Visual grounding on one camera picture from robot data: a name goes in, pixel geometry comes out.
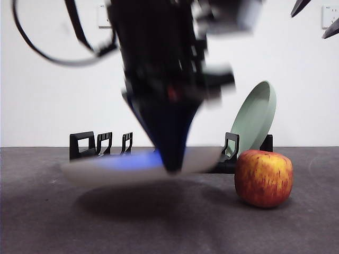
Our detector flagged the cream pale yellow plate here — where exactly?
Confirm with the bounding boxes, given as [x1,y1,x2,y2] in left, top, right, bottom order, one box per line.
[59,144,222,186]

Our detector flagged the red and yellow apple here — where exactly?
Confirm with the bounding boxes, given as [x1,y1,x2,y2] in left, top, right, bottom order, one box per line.
[234,149,294,208]

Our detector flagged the pale green plate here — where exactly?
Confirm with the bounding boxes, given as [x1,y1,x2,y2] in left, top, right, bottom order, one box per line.
[229,80,278,157]

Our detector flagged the black plastic plate rack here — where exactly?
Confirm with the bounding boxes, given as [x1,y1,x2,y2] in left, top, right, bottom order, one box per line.
[69,131,274,174]

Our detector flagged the white wall socket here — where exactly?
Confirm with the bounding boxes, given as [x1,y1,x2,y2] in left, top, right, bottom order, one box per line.
[322,5,339,30]
[98,4,112,29]

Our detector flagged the black looped cable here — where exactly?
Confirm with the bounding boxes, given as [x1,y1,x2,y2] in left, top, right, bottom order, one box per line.
[12,0,119,67]

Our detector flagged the black flat cable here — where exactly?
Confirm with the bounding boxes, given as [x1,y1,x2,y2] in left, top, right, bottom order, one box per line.
[64,0,100,56]

